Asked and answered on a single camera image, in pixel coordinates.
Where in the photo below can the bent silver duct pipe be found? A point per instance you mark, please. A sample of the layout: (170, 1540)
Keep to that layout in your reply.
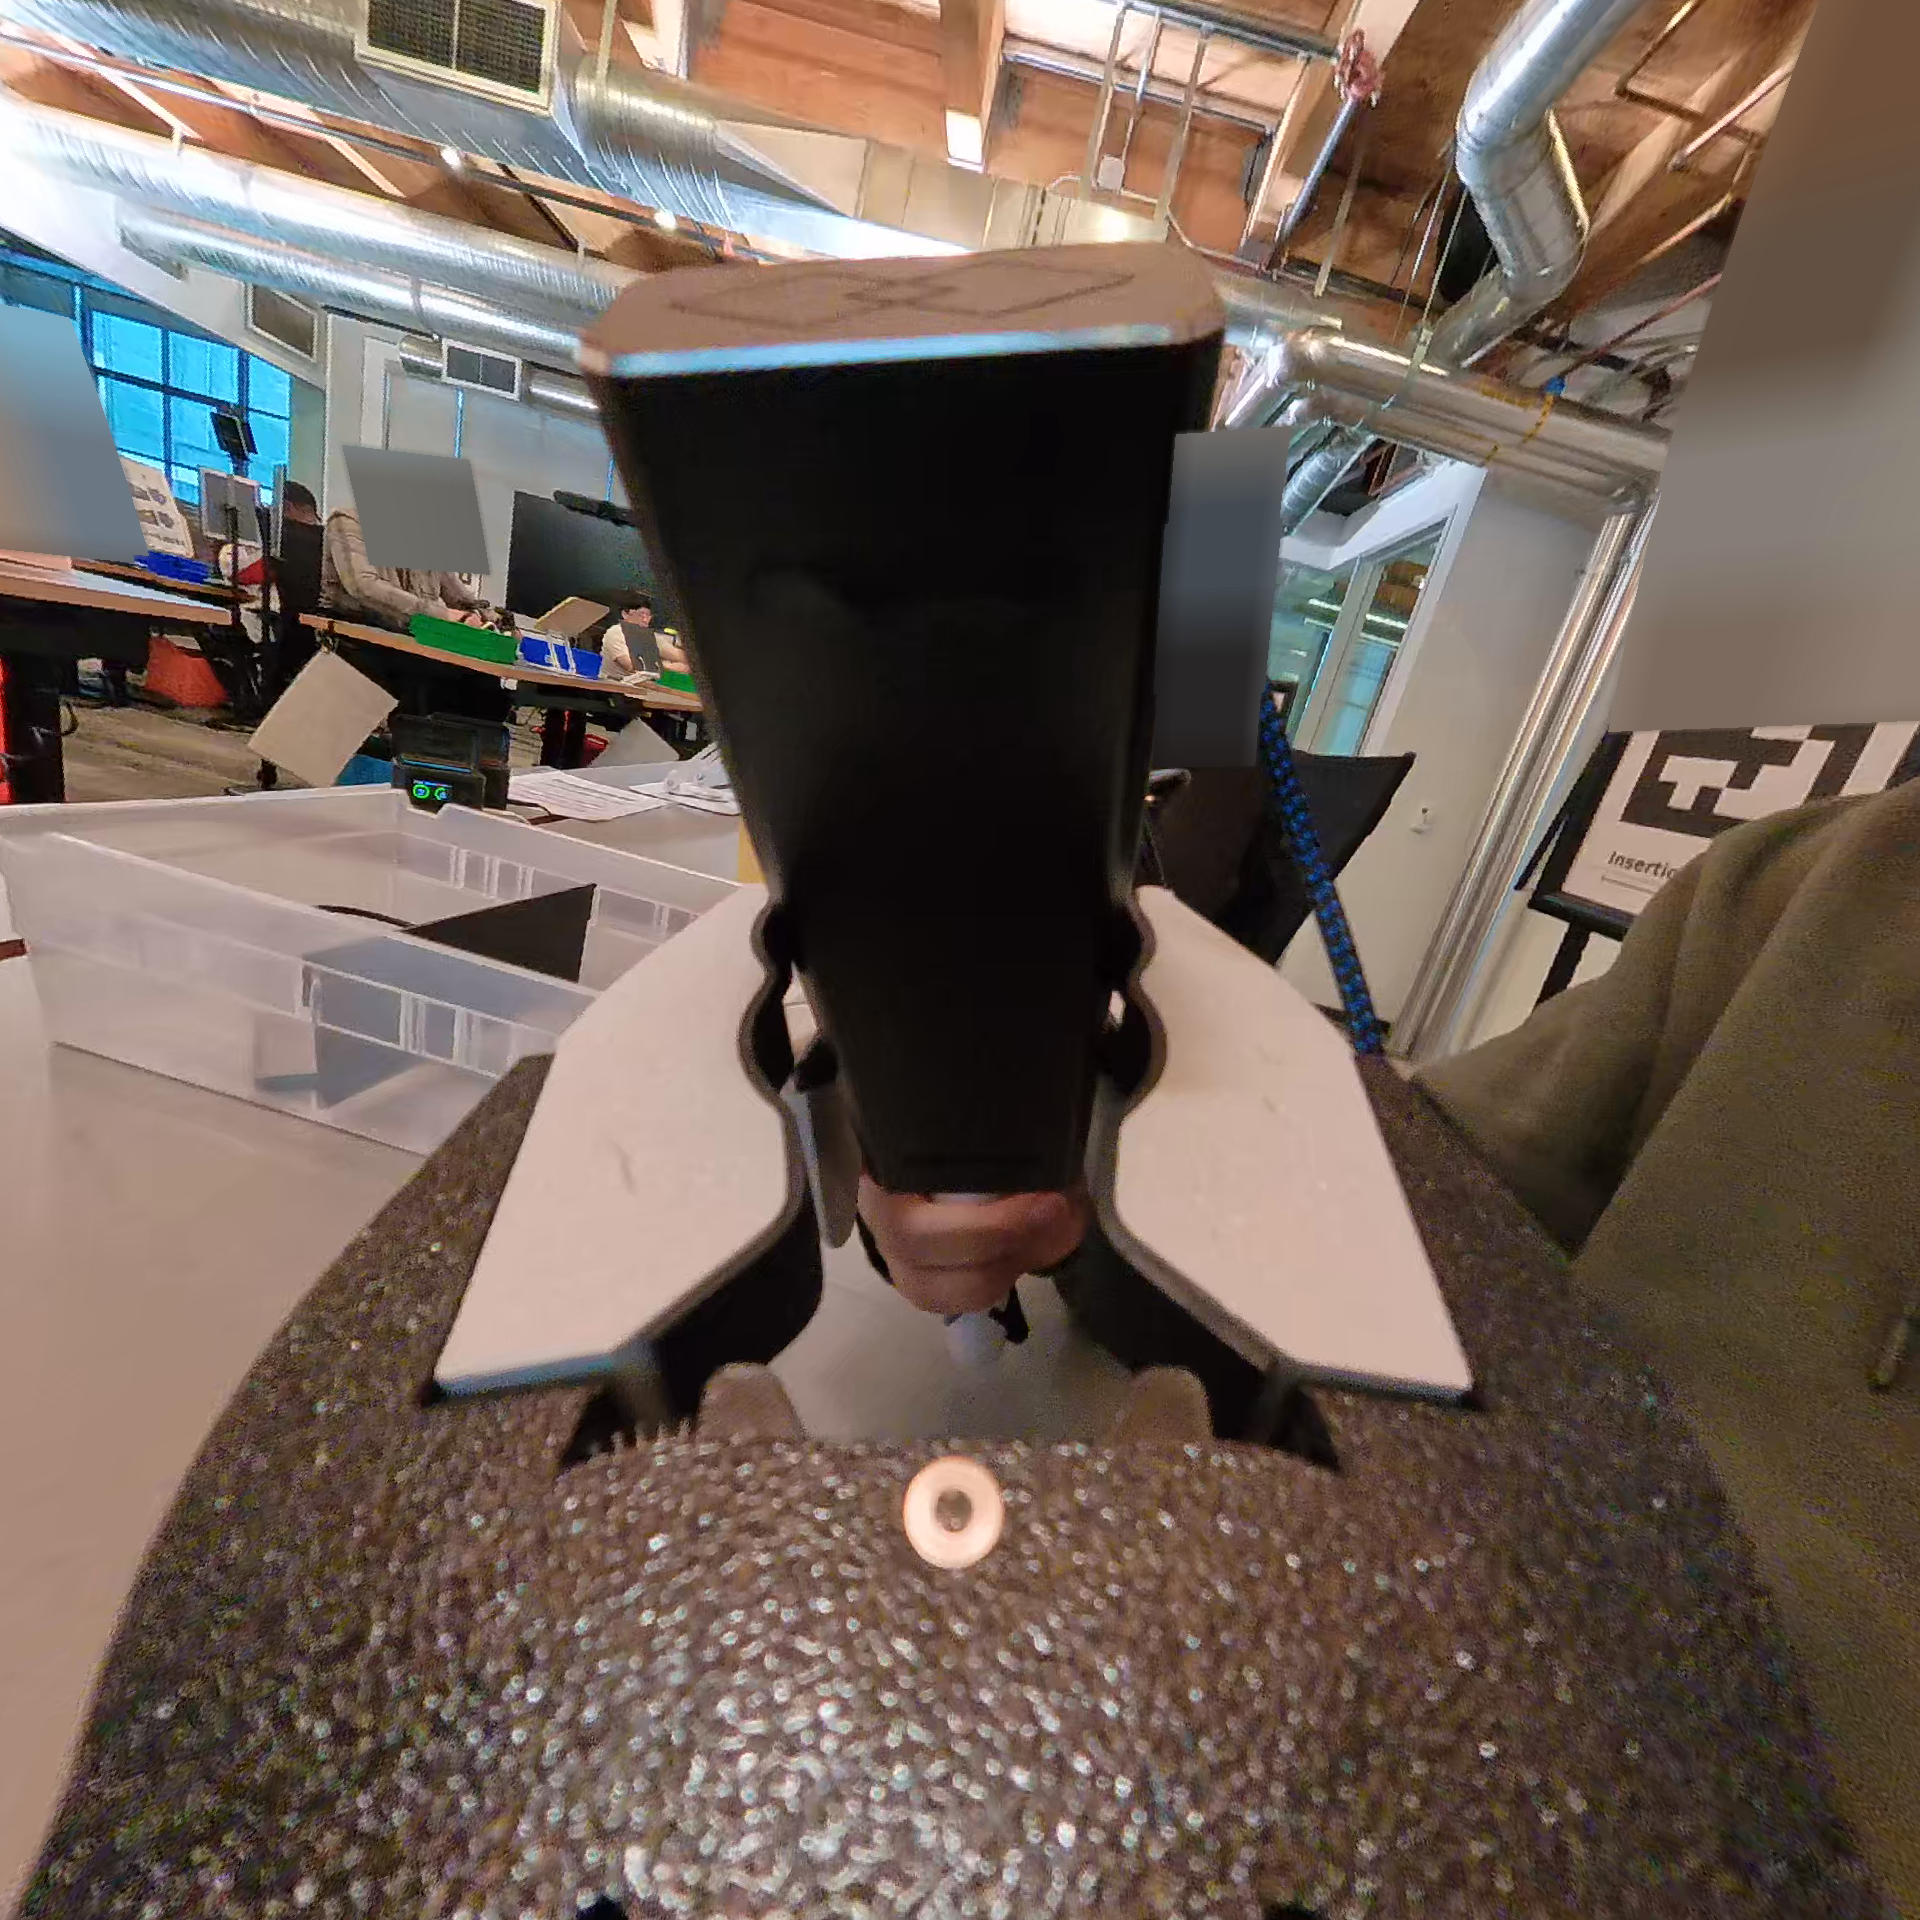
(1517, 150)

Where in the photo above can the white desk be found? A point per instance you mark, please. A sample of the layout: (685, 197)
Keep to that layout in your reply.
(149, 1277)

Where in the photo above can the green plastic bin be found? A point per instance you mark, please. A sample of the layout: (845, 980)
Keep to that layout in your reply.
(459, 633)

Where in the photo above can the black white tag sign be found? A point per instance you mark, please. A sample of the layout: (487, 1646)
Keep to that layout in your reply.
(1725, 780)

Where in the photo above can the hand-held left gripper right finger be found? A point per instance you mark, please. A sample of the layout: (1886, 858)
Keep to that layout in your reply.
(1276, 1185)

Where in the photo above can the person's right hand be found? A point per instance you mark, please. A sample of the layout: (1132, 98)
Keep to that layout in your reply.
(967, 1245)

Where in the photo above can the white paper sheets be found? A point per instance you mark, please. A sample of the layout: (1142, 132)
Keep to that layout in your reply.
(586, 792)

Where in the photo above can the black computer monitor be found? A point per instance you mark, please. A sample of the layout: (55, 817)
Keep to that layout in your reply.
(580, 556)

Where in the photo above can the black power bank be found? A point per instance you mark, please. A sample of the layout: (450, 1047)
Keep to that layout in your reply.
(901, 674)

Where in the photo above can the small blue plastic bin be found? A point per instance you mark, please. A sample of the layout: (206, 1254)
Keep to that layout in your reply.
(559, 657)

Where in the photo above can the silver ventilation duct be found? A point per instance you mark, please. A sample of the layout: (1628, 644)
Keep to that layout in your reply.
(630, 120)
(301, 224)

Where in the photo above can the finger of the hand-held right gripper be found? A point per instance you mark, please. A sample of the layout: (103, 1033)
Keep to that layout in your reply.
(838, 1178)

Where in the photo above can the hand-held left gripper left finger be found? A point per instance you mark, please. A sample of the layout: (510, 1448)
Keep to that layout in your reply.
(630, 1170)

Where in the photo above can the black device green display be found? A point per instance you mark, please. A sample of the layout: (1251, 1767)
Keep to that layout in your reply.
(436, 744)

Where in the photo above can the clear plastic bin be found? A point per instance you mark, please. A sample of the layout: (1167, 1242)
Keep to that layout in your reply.
(181, 930)

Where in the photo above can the white stand board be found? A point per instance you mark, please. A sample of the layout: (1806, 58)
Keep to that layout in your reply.
(324, 721)

